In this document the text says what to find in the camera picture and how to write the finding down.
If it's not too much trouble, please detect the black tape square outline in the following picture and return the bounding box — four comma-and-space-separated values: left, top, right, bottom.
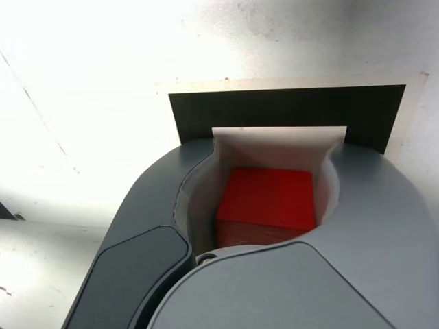
168, 84, 407, 155

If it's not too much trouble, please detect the red cube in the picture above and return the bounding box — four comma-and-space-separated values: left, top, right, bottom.
215, 167, 317, 248

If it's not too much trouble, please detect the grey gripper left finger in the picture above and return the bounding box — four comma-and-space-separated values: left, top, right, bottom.
63, 138, 228, 329

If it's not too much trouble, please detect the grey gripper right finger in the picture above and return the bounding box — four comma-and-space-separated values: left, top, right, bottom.
147, 141, 439, 329

